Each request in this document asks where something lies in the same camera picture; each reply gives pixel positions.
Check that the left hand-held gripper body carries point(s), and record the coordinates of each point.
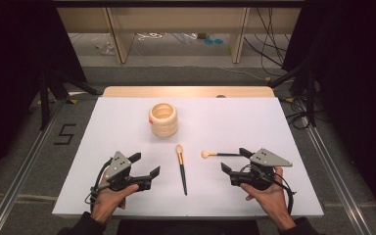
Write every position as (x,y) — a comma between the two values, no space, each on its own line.
(119,164)

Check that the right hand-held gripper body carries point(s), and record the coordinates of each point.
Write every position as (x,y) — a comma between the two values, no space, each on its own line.
(262,164)

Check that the small round-head makeup brush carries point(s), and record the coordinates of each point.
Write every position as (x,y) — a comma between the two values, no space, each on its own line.
(205,154)

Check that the large gold-ferrule makeup brush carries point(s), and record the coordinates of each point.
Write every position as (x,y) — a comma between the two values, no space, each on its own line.
(182,169)

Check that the person's right hand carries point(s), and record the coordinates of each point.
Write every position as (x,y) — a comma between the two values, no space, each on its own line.
(271,199)

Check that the person's left hand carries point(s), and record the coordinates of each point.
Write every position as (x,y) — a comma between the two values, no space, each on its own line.
(111,200)

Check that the white table mat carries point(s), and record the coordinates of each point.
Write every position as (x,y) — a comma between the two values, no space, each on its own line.
(209,130)

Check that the person's torso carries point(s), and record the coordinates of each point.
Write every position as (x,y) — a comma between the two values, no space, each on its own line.
(186,228)

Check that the black metal stand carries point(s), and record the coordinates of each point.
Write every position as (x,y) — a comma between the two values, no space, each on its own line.
(45,98)
(310,98)

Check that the clear plastic bag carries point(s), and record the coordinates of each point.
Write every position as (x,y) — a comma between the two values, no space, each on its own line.
(104,47)

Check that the blue round disc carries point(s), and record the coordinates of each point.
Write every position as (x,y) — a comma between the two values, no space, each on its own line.
(218,41)
(209,41)

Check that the black curtain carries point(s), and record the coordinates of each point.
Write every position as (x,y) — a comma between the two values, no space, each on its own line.
(9,81)
(355,81)

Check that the aluminium floor rail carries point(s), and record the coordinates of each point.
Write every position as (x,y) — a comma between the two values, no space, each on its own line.
(16,189)
(336,182)

